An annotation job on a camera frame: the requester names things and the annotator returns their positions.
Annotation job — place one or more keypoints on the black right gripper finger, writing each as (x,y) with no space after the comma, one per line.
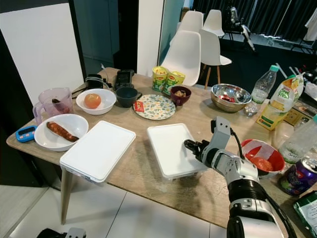
(190,143)
(192,148)

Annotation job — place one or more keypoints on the white lidded storage container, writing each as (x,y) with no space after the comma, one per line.
(171,148)
(99,146)

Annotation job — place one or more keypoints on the floral patterned plate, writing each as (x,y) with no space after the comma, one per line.
(158,107)

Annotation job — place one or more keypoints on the red patterned bowl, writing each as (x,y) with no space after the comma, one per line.
(252,148)

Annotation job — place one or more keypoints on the brown food pieces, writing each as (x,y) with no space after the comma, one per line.
(181,92)

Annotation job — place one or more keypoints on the stainless steel bowl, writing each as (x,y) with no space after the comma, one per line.
(230,107)

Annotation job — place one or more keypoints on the light wooden dining table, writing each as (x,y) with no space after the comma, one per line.
(141,163)

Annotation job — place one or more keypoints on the red food pieces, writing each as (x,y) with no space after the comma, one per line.
(228,98)

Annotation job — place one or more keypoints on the red tomato piece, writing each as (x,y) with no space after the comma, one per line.
(262,163)

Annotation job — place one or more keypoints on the small red sachet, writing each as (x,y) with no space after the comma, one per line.
(138,106)

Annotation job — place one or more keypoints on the dark teal bowl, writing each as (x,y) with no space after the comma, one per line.
(127,97)

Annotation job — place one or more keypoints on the clear green-capped water bottle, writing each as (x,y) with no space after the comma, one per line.
(262,89)

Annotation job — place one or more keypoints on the yellow cooking oil pouch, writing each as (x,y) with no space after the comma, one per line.
(277,106)

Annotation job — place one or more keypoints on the white plastic chair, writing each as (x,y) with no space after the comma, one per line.
(209,47)
(184,52)
(193,21)
(214,22)

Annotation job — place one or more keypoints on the black charger device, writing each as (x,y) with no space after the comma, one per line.
(125,78)

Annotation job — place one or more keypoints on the white ceramic bowl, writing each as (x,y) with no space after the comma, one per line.
(108,101)
(72,124)

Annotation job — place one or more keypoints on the clear teal-capped plastic bottle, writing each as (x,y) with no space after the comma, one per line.
(299,144)

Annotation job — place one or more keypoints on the purple drink can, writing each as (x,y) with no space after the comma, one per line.
(297,177)

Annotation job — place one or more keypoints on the blue digital timer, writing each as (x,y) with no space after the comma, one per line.
(26,134)

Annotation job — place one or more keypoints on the orange red tomato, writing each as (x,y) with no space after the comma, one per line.
(92,100)

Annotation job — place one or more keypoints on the green snack packet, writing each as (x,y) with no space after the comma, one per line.
(308,213)

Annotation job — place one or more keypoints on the pink transparent measuring jug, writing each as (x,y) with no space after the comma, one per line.
(47,106)

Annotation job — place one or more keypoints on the grilled brown sausage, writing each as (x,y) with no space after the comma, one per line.
(62,131)

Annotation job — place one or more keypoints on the black floor mat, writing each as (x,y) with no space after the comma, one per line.
(52,234)

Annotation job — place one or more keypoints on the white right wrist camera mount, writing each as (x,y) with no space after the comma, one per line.
(222,131)

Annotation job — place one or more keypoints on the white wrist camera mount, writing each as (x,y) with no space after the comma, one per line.
(222,131)
(75,234)

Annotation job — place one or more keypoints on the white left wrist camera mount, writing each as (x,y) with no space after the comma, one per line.
(75,234)

